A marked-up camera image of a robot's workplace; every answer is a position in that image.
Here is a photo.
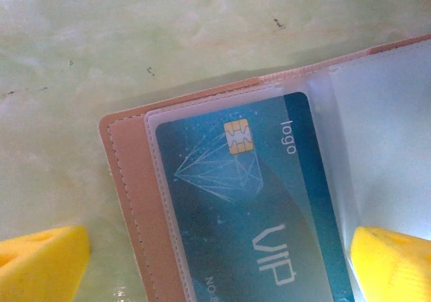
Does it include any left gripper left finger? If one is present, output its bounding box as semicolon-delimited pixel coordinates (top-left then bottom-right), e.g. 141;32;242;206
0;225;92;302

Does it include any tan leather card holder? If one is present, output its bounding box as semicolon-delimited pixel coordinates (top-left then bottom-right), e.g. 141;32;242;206
98;34;431;302

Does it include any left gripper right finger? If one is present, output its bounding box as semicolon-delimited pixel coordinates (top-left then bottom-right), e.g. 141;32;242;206
350;226;431;302

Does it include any blue VIP card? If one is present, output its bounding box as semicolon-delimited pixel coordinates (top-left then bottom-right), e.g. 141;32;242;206
154;91;356;302

